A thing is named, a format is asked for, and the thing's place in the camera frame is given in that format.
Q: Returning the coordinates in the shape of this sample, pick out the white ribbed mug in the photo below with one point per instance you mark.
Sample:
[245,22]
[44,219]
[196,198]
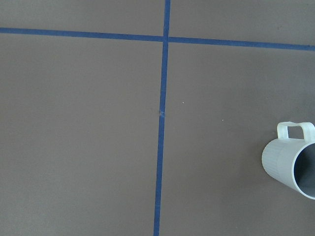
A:
[292,161]

